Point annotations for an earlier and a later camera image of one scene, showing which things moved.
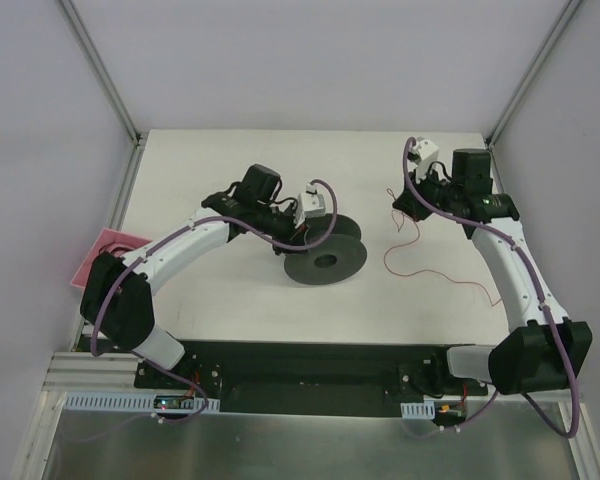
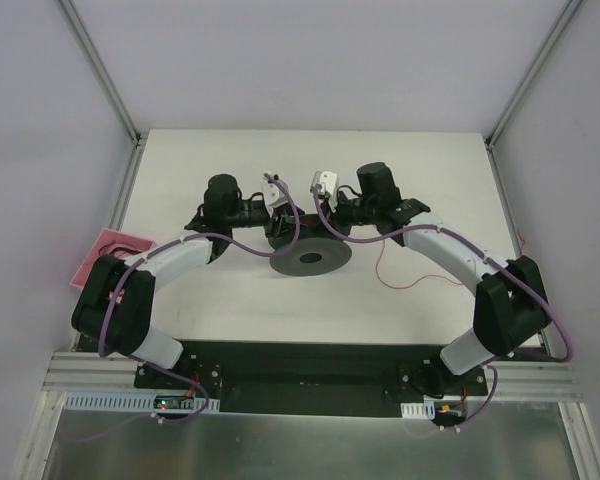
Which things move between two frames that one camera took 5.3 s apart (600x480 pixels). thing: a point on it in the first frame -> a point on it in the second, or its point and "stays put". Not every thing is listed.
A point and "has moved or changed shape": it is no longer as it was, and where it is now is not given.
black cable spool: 341,257 has moved or changed shape
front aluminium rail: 85,372 stays put
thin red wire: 398,219 has moved or changed shape
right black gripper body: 412,201 -> 331,214
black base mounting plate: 307,376 stays put
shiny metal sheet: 486,440 stays put
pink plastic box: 115,242 stays put
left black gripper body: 290,232 stays put
